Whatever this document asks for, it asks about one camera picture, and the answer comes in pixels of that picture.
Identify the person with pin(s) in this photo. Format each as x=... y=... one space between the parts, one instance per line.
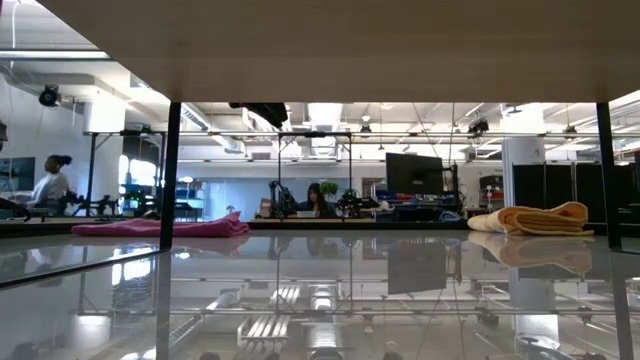
x=316 y=202
x=50 y=187

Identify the ceiling-mounted round camera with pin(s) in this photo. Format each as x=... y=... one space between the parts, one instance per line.
x=49 y=96

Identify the wooden shelf with black legs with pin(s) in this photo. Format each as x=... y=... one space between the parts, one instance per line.
x=350 y=50

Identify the green plant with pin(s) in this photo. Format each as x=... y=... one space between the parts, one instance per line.
x=329 y=188

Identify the black monitor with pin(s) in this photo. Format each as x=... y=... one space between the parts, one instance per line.
x=414 y=174

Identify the black partition panels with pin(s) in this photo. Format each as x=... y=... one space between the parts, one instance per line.
x=555 y=192

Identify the pink cloth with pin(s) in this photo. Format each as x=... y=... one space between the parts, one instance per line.
x=165 y=228

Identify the black metal frame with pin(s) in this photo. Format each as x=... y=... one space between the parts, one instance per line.
x=92 y=170

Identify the yellow folded cloth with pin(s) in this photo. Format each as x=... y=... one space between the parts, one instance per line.
x=540 y=219

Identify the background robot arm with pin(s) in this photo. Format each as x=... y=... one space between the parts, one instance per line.
x=282 y=200

